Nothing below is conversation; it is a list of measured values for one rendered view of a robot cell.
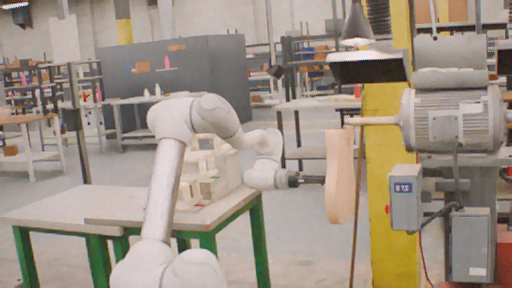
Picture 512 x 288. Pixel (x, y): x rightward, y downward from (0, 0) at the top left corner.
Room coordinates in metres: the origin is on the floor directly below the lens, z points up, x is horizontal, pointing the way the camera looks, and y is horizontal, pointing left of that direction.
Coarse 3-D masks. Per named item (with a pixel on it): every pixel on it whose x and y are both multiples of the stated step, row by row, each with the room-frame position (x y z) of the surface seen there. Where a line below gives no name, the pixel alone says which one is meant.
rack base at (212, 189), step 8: (184, 176) 2.43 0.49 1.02; (192, 176) 2.42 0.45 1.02; (224, 176) 2.41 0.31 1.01; (200, 184) 2.30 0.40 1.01; (208, 184) 2.28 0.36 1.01; (216, 184) 2.33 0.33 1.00; (224, 184) 2.40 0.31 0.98; (192, 192) 2.31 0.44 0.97; (200, 192) 2.30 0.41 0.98; (208, 192) 2.28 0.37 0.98; (216, 192) 2.32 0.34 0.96; (224, 192) 2.39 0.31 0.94
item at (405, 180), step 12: (396, 168) 1.85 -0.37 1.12; (408, 168) 1.83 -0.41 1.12; (420, 168) 1.83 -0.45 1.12; (396, 180) 1.76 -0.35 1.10; (408, 180) 1.74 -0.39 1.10; (420, 180) 1.81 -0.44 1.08; (396, 192) 1.76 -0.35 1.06; (408, 192) 1.74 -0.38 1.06; (420, 192) 1.80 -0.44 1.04; (396, 204) 1.76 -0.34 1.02; (408, 204) 1.74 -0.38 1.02; (420, 204) 1.79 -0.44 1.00; (456, 204) 1.86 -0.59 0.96; (396, 216) 1.76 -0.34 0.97; (408, 216) 1.74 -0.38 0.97; (420, 216) 1.79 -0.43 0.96; (432, 216) 1.86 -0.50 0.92; (396, 228) 1.76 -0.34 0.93; (408, 228) 1.74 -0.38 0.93; (420, 228) 1.85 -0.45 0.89
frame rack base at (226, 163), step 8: (216, 160) 2.44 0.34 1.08; (224, 160) 2.43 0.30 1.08; (232, 160) 2.50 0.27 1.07; (184, 168) 2.51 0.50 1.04; (192, 168) 2.49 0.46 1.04; (208, 168) 2.46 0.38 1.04; (224, 168) 2.43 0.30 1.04; (232, 168) 2.49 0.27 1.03; (232, 176) 2.48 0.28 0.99; (240, 176) 2.56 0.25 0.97; (232, 184) 2.47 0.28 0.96; (240, 184) 2.55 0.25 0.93
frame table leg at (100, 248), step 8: (96, 240) 2.19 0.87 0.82; (104, 240) 2.21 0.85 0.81; (96, 248) 2.19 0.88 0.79; (104, 248) 2.20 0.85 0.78; (96, 256) 2.19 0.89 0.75; (104, 256) 2.19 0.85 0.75; (96, 264) 2.19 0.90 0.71; (104, 264) 2.18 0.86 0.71; (96, 272) 2.20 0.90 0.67; (104, 272) 2.18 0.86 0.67; (112, 272) 2.22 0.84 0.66; (104, 280) 2.19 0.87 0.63
